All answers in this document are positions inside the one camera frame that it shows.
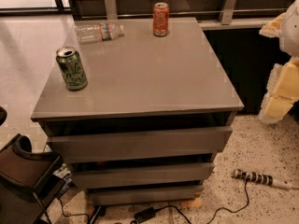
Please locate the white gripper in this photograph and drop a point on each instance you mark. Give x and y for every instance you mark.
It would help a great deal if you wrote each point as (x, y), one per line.
(291, 32)

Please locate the orange red soda can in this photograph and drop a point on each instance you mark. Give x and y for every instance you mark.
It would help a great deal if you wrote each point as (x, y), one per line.
(160, 19)

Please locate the green La Croix can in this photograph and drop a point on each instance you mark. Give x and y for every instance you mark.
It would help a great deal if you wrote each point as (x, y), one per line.
(71, 68)

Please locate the top grey drawer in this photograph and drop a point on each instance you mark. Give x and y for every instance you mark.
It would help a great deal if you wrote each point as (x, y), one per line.
(140, 145)

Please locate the grey drawer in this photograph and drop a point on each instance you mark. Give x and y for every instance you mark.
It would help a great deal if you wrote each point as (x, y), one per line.
(145, 195)
(140, 145)
(124, 177)

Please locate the striped black white wand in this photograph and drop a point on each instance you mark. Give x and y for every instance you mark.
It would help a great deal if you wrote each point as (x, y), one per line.
(266, 180)

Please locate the middle grey drawer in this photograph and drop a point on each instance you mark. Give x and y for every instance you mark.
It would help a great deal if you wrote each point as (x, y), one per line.
(124, 177)

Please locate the grey drawer cabinet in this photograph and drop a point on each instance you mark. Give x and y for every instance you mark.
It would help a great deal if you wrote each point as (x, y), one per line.
(142, 83)

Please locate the bottom grey drawer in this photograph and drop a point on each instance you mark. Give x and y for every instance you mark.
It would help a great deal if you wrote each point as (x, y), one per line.
(145, 195)

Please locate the clear plastic water bottle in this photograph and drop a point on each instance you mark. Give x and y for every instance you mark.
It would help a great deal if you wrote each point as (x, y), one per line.
(98, 32)

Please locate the black power adapter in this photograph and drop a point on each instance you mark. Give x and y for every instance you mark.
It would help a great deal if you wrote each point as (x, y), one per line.
(145, 215)

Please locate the black chair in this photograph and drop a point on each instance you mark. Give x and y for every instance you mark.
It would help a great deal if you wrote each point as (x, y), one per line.
(28, 184)

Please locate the right metal bracket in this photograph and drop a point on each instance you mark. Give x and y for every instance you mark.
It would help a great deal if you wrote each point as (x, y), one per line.
(227, 11)

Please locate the metal bracket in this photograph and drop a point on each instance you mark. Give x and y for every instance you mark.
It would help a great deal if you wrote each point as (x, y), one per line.
(111, 9)
(227, 11)

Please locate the left metal bracket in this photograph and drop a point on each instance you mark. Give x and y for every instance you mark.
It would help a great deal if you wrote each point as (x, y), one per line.
(111, 9)

